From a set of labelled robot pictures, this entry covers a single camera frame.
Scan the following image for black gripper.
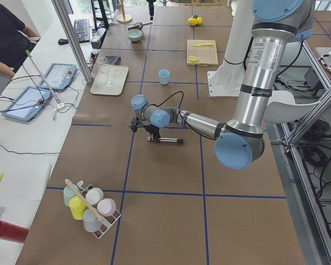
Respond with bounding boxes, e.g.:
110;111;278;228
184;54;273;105
130;117;161;142

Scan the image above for steel muddler with black cap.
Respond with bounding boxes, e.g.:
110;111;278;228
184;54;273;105
157;137;184;144

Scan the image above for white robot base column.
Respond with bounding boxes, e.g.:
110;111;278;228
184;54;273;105
207;0;254;97

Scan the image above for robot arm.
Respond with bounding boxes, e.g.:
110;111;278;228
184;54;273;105
131;1;315;169

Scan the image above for yellow lemon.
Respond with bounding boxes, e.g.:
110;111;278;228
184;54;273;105
196;17;202;25
188;17;197;27

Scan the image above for light blue cup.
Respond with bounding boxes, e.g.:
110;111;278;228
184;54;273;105
158;69;170;85

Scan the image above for lemon slices on board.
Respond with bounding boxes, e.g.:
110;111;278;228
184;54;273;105
188;56;199;62

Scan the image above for white cup in rack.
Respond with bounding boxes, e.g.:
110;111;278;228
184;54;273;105
86;188;104;205

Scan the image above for pink cup in rack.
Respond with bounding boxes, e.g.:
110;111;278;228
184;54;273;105
97;198;116;216

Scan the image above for green cup in rack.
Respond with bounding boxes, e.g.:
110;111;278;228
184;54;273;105
63;186;76;207

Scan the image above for yellow cup in rack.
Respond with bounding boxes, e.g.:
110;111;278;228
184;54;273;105
68;195;87;220

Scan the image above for grey-blue cup in rack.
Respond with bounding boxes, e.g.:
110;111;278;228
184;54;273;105
83;209;102;232

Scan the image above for steel ice scoop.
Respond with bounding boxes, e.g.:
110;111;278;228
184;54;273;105
127;21;153;31

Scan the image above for wooden mug tree stand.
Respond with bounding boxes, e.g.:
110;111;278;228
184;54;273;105
117;0;132;24

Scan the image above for green bowl of ice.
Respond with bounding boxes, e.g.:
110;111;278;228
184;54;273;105
126;29;143;43

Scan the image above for yellow plastic knife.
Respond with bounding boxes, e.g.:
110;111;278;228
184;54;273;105
192;43;213;47

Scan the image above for cream bear tray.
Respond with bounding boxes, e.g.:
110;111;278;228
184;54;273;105
90;66;129;96

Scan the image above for black keyboard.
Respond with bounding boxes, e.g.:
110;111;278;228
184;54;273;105
73;19;90;43

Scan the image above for wooden cutting board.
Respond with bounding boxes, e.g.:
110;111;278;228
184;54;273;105
186;40;218;66

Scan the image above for clear wine glass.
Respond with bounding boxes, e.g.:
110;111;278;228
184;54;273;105
97;57;113;87

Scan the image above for black computer mouse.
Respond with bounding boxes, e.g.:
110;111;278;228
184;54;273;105
57;39;69;45

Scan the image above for blue teach pendant far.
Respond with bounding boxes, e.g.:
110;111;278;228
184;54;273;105
45;63;77;92

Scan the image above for blue teach pendant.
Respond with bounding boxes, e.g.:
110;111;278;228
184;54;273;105
45;63;77;92
2;86;51;122

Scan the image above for white chair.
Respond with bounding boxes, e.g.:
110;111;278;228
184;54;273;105
263;91;320;124

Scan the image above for blue teach pendant near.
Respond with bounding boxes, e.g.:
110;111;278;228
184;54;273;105
2;86;51;122

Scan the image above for seated person in black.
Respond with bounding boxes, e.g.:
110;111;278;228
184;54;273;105
0;4;39;78

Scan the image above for red cylinder bottle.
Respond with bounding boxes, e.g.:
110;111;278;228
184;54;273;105
0;220;29;243

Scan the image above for aluminium frame post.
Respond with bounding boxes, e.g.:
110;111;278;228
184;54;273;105
51;0;93;84

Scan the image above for white wire cup rack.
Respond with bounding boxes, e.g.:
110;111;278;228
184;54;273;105
77;181;121;239

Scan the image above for wooden rack handle rod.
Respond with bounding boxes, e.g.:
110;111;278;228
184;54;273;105
65;178;105;222

